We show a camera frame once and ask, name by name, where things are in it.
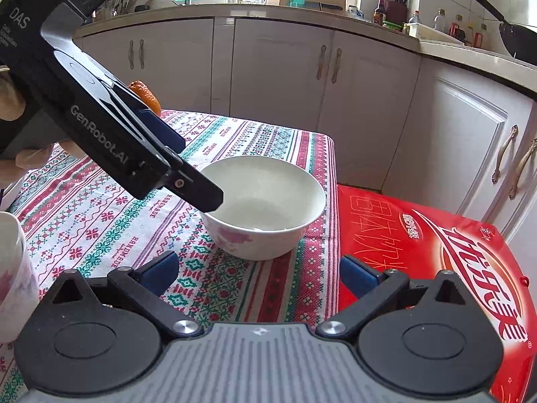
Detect patterned red green tablecloth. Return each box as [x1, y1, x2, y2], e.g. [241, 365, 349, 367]
[0, 109, 340, 403]

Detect white pink floral bowl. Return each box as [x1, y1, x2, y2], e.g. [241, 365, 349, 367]
[0, 211, 43, 343]
[197, 156, 327, 261]

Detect utensil holder with chopsticks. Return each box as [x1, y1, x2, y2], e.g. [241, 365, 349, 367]
[112, 0, 140, 16]

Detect orange citrus fruit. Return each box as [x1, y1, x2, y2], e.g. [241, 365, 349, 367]
[128, 81, 162, 116]

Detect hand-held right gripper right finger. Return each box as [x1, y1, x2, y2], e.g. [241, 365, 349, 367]
[316, 255, 477, 339]

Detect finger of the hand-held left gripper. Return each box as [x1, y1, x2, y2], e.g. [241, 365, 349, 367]
[161, 150, 224, 213]
[112, 82, 186, 154]

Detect person's left hand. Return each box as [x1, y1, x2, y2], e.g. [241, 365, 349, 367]
[0, 66, 85, 187]

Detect white kitchen cabinet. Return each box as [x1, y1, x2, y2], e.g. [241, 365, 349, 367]
[80, 17, 422, 196]
[380, 56, 537, 244]

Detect red printed carton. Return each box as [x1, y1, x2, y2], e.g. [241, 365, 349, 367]
[337, 185, 537, 403]

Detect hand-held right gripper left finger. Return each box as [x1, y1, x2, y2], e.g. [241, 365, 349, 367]
[40, 251, 199, 341]

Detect dark red knife block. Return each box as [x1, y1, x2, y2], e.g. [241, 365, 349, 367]
[384, 0, 411, 25]

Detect black wok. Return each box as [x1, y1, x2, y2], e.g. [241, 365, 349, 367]
[460, 0, 537, 66]

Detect white plastic tray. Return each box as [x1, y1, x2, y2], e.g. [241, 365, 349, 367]
[409, 23, 465, 45]

